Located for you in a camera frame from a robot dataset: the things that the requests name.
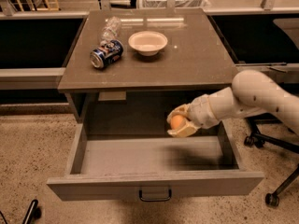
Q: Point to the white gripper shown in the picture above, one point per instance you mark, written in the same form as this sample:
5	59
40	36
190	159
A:
199	113

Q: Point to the orange fruit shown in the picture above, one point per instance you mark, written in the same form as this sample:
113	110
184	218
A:
177	121

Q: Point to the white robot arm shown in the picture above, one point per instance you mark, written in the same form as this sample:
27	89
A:
252	93

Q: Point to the grey cabinet counter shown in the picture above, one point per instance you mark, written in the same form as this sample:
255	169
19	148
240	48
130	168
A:
134	95

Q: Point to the grey open drawer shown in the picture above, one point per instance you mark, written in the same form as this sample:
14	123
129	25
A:
207	164

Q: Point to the white paper bowl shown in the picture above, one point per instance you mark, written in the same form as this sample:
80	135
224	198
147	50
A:
147	43

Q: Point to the blue soda can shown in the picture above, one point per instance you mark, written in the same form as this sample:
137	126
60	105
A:
107	54

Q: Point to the clear plastic bottle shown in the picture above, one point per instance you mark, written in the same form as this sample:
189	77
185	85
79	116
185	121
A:
111	30

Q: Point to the black leg bottom left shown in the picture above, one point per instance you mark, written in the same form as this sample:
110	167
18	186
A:
33	213

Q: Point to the black drawer handle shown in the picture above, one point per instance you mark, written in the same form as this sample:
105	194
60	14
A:
154	197

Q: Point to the wire mesh bin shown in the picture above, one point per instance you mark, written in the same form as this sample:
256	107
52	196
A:
144	4

